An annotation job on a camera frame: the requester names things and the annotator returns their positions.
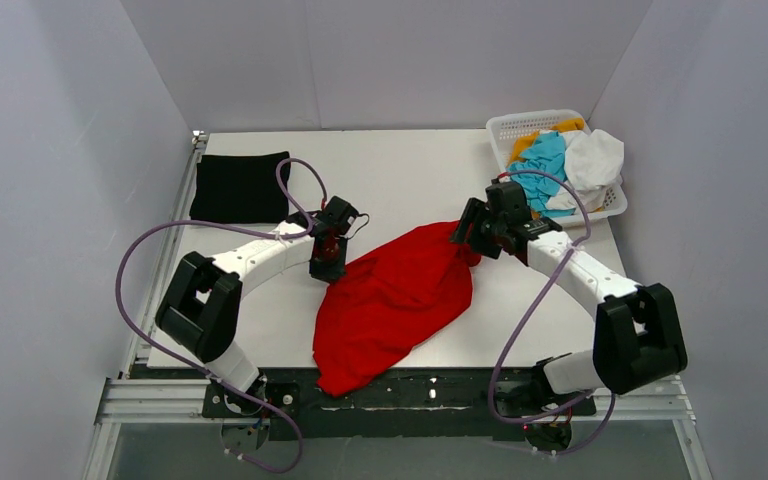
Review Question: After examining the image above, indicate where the red t shirt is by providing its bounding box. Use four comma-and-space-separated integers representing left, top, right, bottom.
312, 221, 481, 397

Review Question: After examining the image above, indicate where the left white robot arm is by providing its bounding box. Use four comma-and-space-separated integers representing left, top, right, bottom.
155, 196, 361, 392

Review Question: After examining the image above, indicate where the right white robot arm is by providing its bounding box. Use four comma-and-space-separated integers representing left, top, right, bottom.
450, 181, 688, 401

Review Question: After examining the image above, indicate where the light blue t shirt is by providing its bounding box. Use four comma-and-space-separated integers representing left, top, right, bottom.
506, 131, 576, 218

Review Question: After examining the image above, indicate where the white plastic laundry basket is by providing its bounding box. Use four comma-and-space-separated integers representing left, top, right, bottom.
485, 109, 628, 222

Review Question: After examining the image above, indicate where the folded black t shirt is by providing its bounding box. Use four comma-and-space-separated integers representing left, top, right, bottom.
189, 151, 291, 224

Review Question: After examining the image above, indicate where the white t shirt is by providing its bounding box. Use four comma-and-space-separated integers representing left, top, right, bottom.
552, 129, 625, 213

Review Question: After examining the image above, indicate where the yellow t shirt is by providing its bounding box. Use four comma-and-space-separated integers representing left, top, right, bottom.
507, 117, 586, 165

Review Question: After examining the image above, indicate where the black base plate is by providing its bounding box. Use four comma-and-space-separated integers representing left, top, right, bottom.
201, 367, 597, 441

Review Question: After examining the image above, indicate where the left side aluminium rail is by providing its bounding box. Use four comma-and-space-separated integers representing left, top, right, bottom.
118, 130, 209, 380

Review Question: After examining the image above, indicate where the aluminium frame rail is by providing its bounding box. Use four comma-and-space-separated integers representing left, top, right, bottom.
94, 376, 712, 479

